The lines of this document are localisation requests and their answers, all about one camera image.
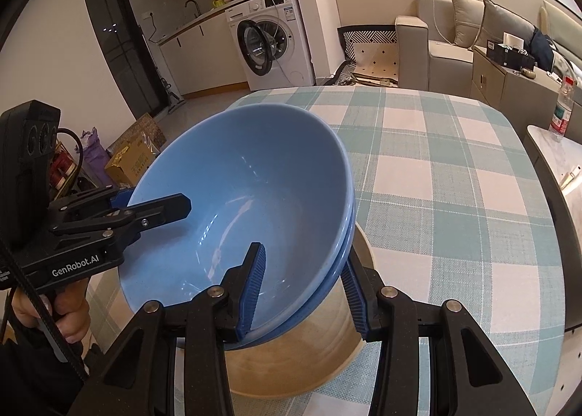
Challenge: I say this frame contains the cream plate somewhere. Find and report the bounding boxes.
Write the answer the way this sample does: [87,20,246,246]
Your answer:
[175,222,378,399]

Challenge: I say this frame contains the blue bowl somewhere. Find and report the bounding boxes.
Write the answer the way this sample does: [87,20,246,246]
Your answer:
[118,104,355,342]
[222,206,357,351]

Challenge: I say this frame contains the kitchen counter cabinets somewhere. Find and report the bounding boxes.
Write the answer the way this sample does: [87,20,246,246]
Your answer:
[160,0,250,98]

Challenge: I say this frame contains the left hand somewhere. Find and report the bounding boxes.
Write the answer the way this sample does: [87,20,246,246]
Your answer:
[11,278,91,344]

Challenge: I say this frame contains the purple bag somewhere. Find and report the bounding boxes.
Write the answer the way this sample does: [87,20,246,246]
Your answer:
[81,127,115,185]

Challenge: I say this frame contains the cardboard box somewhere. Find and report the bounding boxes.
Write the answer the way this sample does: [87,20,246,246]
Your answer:
[104,132,160,188]

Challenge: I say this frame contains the checkered tablecloth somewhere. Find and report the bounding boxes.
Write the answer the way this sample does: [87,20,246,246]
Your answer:
[84,85,567,416]

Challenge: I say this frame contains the white marble side table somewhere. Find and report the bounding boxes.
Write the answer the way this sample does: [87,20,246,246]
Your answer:
[524,125,581,330]

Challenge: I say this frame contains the white washing machine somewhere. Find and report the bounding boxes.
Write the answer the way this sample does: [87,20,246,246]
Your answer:
[226,0,315,91]

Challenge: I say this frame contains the plastic water bottle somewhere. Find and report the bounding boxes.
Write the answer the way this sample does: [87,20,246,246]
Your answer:
[549,76,575,142]

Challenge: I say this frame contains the grey nightstand cabinet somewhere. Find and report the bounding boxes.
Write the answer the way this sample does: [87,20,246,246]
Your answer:
[471,46,559,140]

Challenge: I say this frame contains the patterned floor mat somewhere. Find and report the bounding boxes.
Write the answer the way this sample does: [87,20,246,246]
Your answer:
[324,24,399,88]

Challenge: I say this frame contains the grey sofa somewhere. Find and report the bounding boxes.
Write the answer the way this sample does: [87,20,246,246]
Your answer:
[395,0,473,97]

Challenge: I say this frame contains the black organizer box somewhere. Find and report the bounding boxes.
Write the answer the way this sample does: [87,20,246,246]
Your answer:
[486,41,536,71]

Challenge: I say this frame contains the bed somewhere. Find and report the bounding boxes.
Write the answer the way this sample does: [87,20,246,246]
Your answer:
[539,0,581,87]

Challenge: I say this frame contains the dark grey cushion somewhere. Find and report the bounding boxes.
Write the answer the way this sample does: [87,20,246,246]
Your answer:
[474,0,536,52]

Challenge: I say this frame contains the light grey cushion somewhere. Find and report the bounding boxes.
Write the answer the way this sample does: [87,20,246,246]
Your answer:
[451,0,485,49]

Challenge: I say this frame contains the black cable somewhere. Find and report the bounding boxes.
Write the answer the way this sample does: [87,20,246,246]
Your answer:
[0,237,90,383]

